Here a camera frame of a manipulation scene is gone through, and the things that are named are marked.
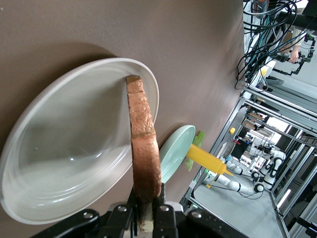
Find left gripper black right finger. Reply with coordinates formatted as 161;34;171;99
152;183;179;238

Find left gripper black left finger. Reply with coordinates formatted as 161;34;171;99
98;189;139;238

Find brown bread slice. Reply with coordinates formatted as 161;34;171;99
125;74;163;233

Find green lettuce leaf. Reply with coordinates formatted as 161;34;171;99
185;130;206;172

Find mint green plate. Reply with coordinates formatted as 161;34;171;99
159;124;197;184

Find beige plate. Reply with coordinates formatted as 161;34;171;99
0;57;160;225

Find bystander bare hand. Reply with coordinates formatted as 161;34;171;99
288;45;301;64

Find yellow mustard squeeze bottle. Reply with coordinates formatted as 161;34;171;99
185;144;234;189

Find brown table cloth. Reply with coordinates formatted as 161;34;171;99
0;0;246;238

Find black handheld rig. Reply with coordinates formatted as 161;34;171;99
273;34;317;76

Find aluminium cell frame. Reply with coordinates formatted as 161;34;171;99
180;88;317;238

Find hanging cable bundle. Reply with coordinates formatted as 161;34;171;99
234;0;307;90

